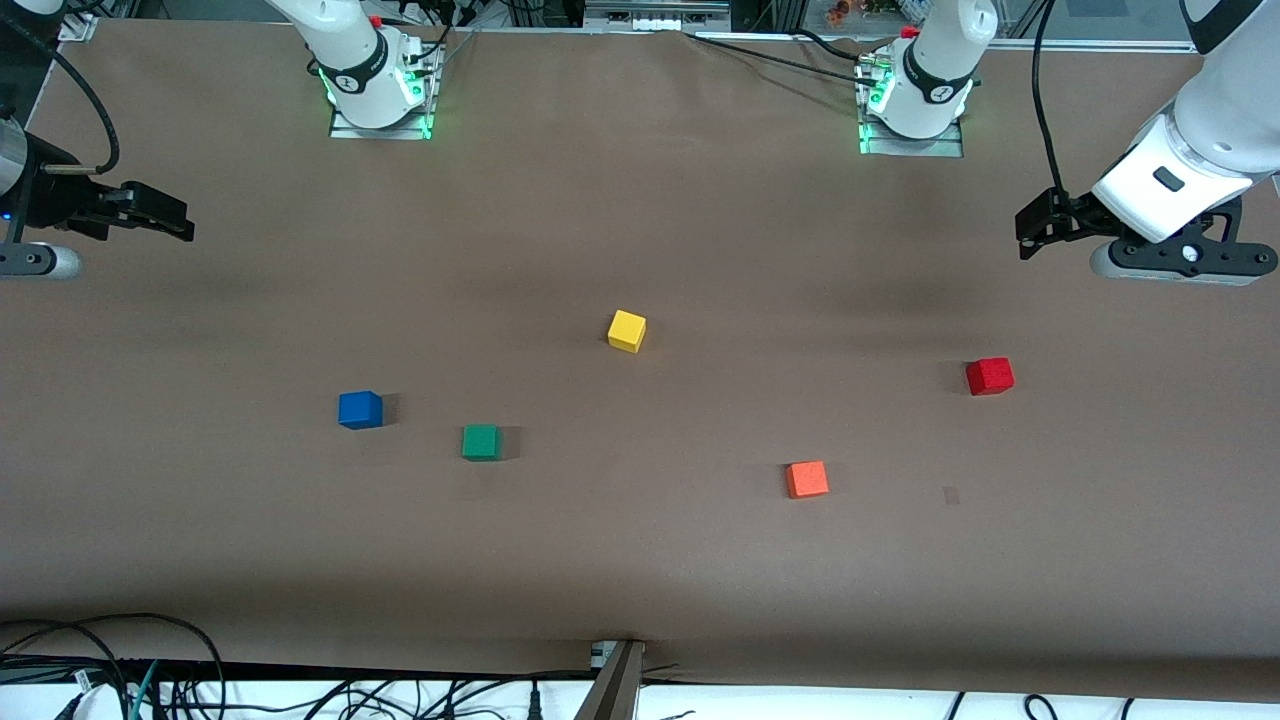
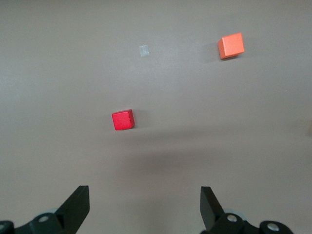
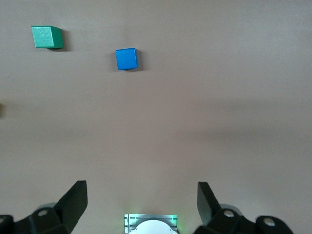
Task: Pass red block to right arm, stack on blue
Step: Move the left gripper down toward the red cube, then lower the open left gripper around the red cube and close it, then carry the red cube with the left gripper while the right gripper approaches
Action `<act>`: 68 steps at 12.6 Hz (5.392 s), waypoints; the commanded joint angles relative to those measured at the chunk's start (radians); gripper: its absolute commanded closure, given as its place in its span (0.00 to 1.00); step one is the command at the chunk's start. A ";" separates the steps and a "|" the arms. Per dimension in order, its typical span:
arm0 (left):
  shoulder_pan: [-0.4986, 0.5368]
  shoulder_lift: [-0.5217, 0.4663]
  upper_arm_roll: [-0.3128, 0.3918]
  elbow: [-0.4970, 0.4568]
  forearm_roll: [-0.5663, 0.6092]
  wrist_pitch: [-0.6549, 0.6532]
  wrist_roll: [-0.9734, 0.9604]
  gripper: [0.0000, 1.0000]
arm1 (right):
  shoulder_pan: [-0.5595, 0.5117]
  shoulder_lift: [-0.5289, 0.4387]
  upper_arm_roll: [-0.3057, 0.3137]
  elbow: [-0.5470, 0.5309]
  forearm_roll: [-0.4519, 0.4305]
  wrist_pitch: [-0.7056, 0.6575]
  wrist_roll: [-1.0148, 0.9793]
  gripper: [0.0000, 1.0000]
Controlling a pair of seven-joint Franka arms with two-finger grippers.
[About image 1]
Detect aluminium frame rail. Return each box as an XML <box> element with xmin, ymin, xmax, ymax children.
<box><xmin>1000</xmin><ymin>37</ymin><xmax>1201</xmax><ymax>53</ymax></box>

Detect long black base cable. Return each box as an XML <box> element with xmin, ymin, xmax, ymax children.
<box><xmin>685</xmin><ymin>32</ymin><xmax>871</xmax><ymax>77</ymax></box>

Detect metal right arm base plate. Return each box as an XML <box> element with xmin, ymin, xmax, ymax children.
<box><xmin>330</xmin><ymin>45</ymin><xmax>442</xmax><ymax>141</ymax></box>

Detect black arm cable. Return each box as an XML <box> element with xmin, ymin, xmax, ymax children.
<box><xmin>1031</xmin><ymin>0</ymin><xmax>1073</xmax><ymax>203</ymax></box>
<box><xmin>42</xmin><ymin>42</ymin><xmax>122</xmax><ymax>177</ymax></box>

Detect brown table cover sheet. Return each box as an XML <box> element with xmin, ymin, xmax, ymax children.
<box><xmin>0</xmin><ymin>18</ymin><xmax>1280</xmax><ymax>701</ymax></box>

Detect blue cube block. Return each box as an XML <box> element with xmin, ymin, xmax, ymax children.
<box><xmin>338</xmin><ymin>390</ymin><xmax>384</xmax><ymax>431</ymax></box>

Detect short black base cable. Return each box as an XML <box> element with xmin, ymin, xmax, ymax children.
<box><xmin>790</xmin><ymin>28</ymin><xmax>867</xmax><ymax>63</ymax></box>

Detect grey metal profile post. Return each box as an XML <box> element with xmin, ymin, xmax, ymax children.
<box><xmin>575</xmin><ymin>640</ymin><xmax>646</xmax><ymax>720</ymax></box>

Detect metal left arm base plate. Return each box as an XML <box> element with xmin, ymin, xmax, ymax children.
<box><xmin>858</xmin><ymin>55</ymin><xmax>966</xmax><ymax>158</ymax></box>

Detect red cube block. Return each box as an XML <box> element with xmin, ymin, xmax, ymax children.
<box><xmin>966</xmin><ymin>357</ymin><xmax>1015</xmax><ymax>397</ymax></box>

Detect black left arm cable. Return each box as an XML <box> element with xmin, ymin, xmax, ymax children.
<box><xmin>1031</xmin><ymin>0</ymin><xmax>1073</xmax><ymax>203</ymax></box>

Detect grey device with ports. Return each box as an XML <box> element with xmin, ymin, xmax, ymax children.
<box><xmin>585</xmin><ymin>0</ymin><xmax>732</xmax><ymax>33</ymax></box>

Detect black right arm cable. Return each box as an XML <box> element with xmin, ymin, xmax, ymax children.
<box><xmin>42</xmin><ymin>42</ymin><xmax>122</xmax><ymax>177</ymax></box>

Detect black looped floor cable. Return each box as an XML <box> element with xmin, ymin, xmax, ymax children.
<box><xmin>0</xmin><ymin>613</ymin><xmax>227</xmax><ymax>720</ymax></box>

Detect green floor cable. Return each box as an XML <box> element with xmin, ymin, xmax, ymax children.
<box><xmin>124</xmin><ymin>660</ymin><xmax>162</xmax><ymax>720</ymax></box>

